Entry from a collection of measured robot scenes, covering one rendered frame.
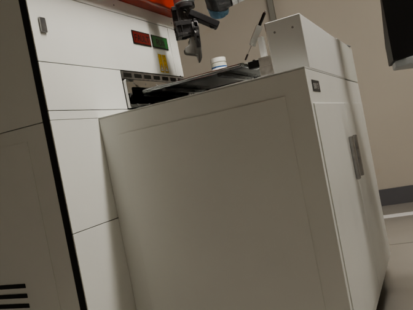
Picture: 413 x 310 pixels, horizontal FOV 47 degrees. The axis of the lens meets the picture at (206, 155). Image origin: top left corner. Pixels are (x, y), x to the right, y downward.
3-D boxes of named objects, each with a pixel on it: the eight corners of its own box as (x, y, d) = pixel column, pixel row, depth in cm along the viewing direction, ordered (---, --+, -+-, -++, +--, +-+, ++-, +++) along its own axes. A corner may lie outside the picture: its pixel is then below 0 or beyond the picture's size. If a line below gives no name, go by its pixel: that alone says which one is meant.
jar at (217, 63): (211, 80, 216) (207, 59, 216) (217, 80, 223) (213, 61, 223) (225, 76, 213) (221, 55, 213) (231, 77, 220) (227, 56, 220)
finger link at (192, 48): (187, 64, 173) (182, 39, 173) (203, 61, 174) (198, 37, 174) (187, 63, 170) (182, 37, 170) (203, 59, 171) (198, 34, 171)
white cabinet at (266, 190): (151, 389, 143) (98, 119, 142) (256, 281, 230) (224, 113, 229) (374, 401, 115) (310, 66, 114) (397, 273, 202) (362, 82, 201)
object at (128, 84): (126, 108, 157) (121, 80, 157) (188, 107, 197) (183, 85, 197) (131, 107, 156) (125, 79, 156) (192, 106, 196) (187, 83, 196)
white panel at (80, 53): (42, 122, 125) (12, -30, 124) (185, 115, 199) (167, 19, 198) (51, 119, 124) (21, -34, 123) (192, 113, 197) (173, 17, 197)
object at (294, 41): (274, 76, 124) (263, 23, 124) (318, 84, 174) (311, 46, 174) (310, 67, 120) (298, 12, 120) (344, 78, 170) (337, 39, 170)
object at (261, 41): (251, 61, 186) (245, 27, 185) (255, 62, 189) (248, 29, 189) (266, 57, 183) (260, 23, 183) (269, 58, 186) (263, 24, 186)
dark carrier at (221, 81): (146, 91, 161) (145, 90, 161) (192, 93, 192) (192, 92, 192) (240, 66, 146) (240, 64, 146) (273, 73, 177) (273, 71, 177)
